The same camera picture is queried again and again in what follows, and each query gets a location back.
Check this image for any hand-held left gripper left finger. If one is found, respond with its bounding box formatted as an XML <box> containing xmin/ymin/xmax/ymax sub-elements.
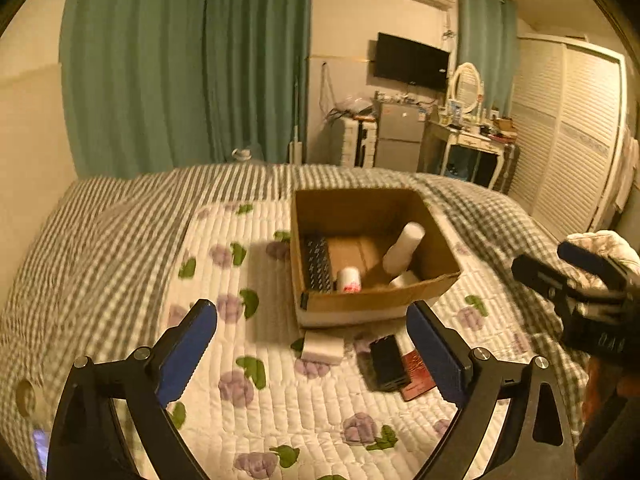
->
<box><xmin>47</xmin><ymin>299</ymin><xmax>221</xmax><ymax>480</ymax></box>

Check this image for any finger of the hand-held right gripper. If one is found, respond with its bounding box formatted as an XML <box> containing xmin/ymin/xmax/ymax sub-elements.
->
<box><xmin>511</xmin><ymin>254</ymin><xmax>583</xmax><ymax>308</ymax></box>
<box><xmin>557</xmin><ymin>240</ymin><xmax>632</xmax><ymax>288</ymax></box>

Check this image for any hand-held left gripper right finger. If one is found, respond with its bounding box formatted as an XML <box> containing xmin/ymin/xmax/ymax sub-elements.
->
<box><xmin>406</xmin><ymin>301</ymin><xmax>583</xmax><ymax>480</ymax></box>

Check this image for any dark red wallet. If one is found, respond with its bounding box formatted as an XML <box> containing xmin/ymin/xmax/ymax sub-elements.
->
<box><xmin>399</xmin><ymin>350</ymin><xmax>443</xmax><ymax>402</ymax></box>

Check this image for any small black box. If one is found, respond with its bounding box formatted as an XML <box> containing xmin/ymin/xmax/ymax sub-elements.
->
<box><xmin>369</xmin><ymin>335</ymin><xmax>407</xmax><ymax>393</ymax></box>

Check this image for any small white box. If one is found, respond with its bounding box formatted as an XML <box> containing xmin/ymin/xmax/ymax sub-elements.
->
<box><xmin>301</xmin><ymin>329</ymin><xmax>346</xmax><ymax>365</ymax></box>

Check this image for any brown cardboard box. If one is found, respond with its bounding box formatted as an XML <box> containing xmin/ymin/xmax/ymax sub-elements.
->
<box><xmin>290</xmin><ymin>187</ymin><xmax>462</xmax><ymax>330</ymax></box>

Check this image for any person's right forearm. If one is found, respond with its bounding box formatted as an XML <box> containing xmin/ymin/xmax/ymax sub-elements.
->
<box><xmin>574</xmin><ymin>357</ymin><xmax>640</xmax><ymax>467</ymax></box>

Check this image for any person's right hand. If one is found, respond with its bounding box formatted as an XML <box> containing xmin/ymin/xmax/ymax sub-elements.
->
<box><xmin>566</xmin><ymin>230</ymin><xmax>640</xmax><ymax>292</ymax></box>

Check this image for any tall white bottle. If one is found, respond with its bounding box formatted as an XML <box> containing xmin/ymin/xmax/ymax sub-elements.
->
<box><xmin>382</xmin><ymin>221</ymin><xmax>427</xmax><ymax>277</ymax></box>

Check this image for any small white red-label jar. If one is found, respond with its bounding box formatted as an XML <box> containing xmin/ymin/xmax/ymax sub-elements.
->
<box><xmin>336</xmin><ymin>267</ymin><xmax>362</xmax><ymax>294</ymax></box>

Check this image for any white floral quilt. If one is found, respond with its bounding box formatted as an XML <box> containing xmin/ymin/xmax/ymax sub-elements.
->
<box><xmin>112</xmin><ymin>195</ymin><xmax>531</xmax><ymax>480</ymax></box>

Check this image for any white louvered wardrobe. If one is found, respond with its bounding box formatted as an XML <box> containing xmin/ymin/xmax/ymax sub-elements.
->
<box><xmin>502</xmin><ymin>34</ymin><xmax>629</xmax><ymax>235</ymax></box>

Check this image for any grey checked blanket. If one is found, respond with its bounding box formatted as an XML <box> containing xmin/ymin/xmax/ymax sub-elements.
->
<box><xmin>0</xmin><ymin>162</ymin><xmax>591</xmax><ymax>476</ymax></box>

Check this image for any white dressing table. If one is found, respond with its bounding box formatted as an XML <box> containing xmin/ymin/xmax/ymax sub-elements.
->
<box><xmin>421</xmin><ymin>119</ymin><xmax>518</xmax><ymax>192</ymax></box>

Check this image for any grey small fridge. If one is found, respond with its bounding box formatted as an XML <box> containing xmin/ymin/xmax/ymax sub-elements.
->
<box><xmin>372</xmin><ymin>100</ymin><xmax>429</xmax><ymax>172</ymax></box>

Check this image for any white oval mirror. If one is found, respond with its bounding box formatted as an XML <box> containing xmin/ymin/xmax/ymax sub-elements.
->
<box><xmin>447</xmin><ymin>62</ymin><xmax>486</xmax><ymax>116</ymax></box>

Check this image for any white suitcase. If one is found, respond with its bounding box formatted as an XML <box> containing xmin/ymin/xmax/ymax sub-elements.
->
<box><xmin>341</xmin><ymin>115</ymin><xmax>379</xmax><ymax>169</ymax></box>

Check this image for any narrow green curtain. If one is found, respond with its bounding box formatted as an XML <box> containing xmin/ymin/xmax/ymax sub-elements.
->
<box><xmin>456</xmin><ymin>0</ymin><xmax>519</xmax><ymax>112</ymax></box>

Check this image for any white upright pole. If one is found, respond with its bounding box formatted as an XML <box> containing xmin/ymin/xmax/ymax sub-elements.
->
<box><xmin>288</xmin><ymin>74</ymin><xmax>304</xmax><ymax>164</ymax></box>

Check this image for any clear plastic bag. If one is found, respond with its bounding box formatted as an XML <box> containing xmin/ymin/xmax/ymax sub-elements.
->
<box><xmin>326</xmin><ymin>94</ymin><xmax>375</xmax><ymax>122</ymax></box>

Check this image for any wide green curtain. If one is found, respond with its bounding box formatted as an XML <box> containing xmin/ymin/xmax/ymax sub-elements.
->
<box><xmin>59</xmin><ymin>0</ymin><xmax>314</xmax><ymax>181</ymax></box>

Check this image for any black wall television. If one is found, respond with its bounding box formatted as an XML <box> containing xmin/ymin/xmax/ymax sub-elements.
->
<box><xmin>375</xmin><ymin>32</ymin><xmax>450</xmax><ymax>94</ymax></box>

